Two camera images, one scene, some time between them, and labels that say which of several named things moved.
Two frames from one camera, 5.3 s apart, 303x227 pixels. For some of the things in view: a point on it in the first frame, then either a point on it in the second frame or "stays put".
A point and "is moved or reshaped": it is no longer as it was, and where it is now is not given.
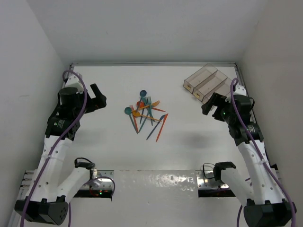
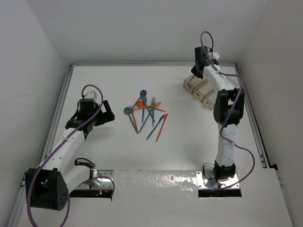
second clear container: x=209 y=83 stays put
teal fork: x=149 y=101 is moved or reshaped
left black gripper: x=96 y=102 → x=105 y=117
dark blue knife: x=156 y=126 stays put
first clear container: x=199 y=76 stays put
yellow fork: x=152 y=104 stays put
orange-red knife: x=164 y=122 stays put
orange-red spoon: x=141 y=104 stays put
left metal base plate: x=104 y=190 stays put
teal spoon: x=128 y=110 stays put
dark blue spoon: x=142 y=93 is moved or reshaped
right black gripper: x=217 y=100 → x=194 y=70
